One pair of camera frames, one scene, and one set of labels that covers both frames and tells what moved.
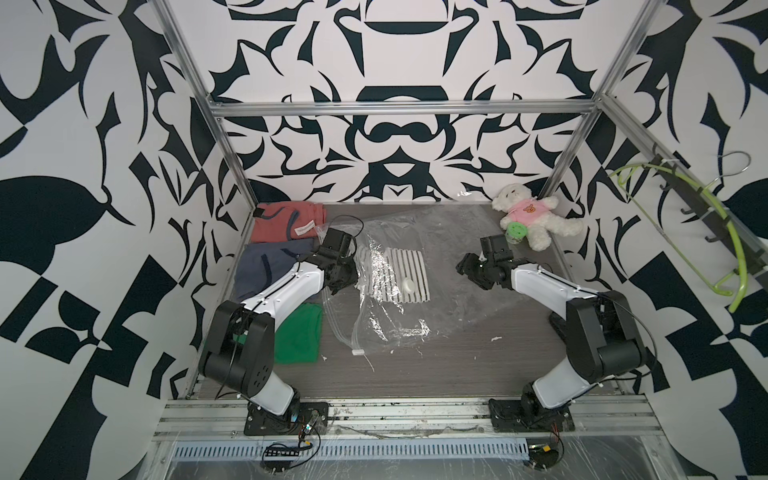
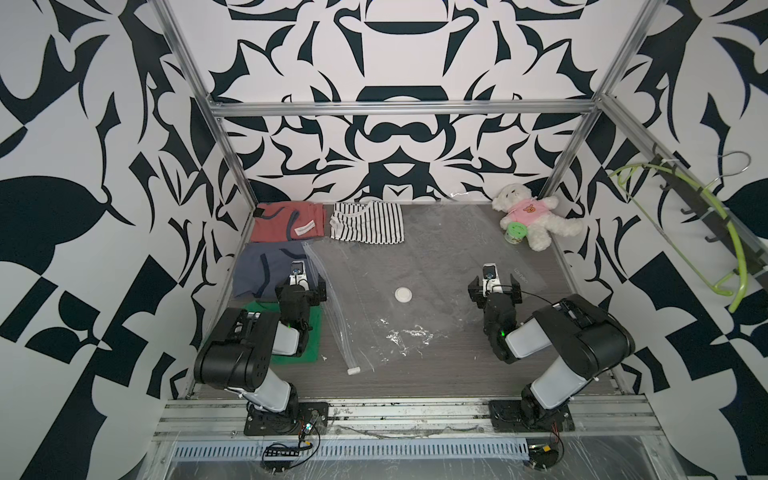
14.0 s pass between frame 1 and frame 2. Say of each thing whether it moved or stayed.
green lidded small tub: stayed
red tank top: stayed
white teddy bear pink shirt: stayed
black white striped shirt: moved
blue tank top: stayed
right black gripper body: moved
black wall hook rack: stayed
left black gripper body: moved
